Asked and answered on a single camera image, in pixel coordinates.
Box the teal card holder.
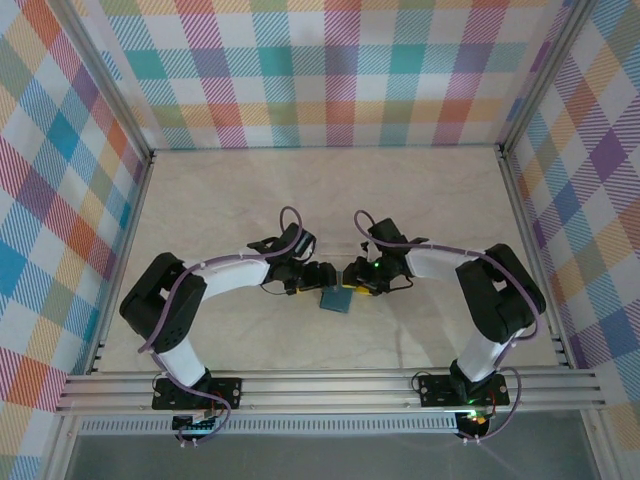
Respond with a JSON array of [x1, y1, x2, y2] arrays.
[[317, 279, 355, 316]]

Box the black controller board green lights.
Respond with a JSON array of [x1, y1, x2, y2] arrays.
[[172, 409, 224, 435]]

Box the orange controller board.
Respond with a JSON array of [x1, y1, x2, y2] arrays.
[[459, 408, 497, 432]]

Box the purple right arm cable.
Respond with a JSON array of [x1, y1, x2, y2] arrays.
[[353, 208, 547, 446]]

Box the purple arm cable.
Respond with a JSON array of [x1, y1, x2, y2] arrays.
[[353, 208, 547, 446], [137, 205, 309, 447]]

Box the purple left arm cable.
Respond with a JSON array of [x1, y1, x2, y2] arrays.
[[137, 205, 309, 447]]

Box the aluminium mounting rail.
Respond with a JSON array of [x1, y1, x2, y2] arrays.
[[53, 367, 609, 415]]

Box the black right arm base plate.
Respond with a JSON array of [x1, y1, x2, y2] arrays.
[[418, 373, 511, 407]]

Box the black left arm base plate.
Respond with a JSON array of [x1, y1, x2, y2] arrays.
[[151, 377, 244, 411]]

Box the slotted grey cable duct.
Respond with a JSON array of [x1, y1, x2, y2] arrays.
[[77, 413, 461, 436]]

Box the aluminium side rail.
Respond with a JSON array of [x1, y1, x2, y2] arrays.
[[84, 149, 157, 376], [497, 144, 574, 371]]

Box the aluminium frame post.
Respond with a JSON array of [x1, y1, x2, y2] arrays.
[[52, 0, 157, 164], [497, 0, 601, 161]]

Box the aluminium frame leg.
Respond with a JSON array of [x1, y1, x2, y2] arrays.
[[582, 412, 619, 480], [42, 414, 84, 480]]

